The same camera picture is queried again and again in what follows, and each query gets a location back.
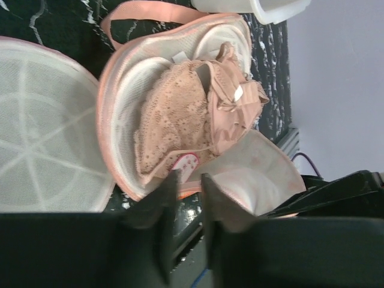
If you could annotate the floral mesh laundry bag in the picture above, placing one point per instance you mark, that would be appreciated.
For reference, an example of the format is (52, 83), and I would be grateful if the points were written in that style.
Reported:
(253, 172)

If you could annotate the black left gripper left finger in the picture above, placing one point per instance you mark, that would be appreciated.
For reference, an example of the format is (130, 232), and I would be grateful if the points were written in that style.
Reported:
(132, 248)

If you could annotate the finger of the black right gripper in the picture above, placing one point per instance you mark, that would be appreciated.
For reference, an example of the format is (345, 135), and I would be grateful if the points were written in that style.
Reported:
(356, 195)

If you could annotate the white plastic perforated basket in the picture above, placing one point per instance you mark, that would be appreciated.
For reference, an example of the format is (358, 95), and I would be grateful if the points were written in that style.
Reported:
(266, 11)

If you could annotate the white pink-trimmed laundry bag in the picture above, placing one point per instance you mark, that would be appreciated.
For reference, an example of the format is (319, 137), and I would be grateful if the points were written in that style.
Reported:
(50, 157)

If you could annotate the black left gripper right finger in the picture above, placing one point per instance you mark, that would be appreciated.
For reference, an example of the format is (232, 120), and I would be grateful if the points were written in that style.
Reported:
(244, 250)

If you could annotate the beige lace bra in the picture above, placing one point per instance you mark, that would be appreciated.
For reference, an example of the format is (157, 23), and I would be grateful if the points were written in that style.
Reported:
(202, 106)

